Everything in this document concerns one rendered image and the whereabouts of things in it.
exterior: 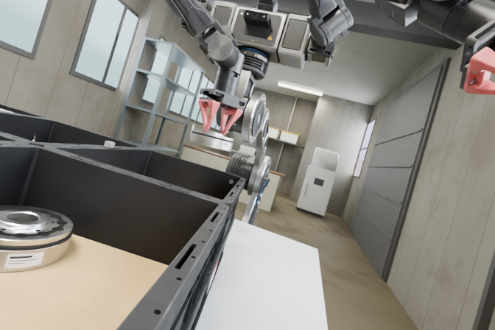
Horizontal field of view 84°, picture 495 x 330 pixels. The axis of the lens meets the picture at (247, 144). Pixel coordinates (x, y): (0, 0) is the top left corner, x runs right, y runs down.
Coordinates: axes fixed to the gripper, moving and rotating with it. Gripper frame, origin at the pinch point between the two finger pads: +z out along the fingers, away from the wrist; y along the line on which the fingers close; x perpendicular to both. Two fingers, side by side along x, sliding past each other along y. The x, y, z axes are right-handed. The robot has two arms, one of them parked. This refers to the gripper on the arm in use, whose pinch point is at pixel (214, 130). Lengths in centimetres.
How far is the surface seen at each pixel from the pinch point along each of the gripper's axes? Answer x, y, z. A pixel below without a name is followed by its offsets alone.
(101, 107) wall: 341, 52, -3
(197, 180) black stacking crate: 9.3, 4.5, 14.6
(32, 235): -22.0, -34.1, 16.5
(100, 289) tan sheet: -28.0, -28.1, 20.0
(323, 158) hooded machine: 299, 509, -15
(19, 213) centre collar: -17.1, -35.2, 15.9
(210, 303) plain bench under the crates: -16.2, -2.3, 33.6
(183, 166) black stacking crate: 12.7, 1.0, 11.7
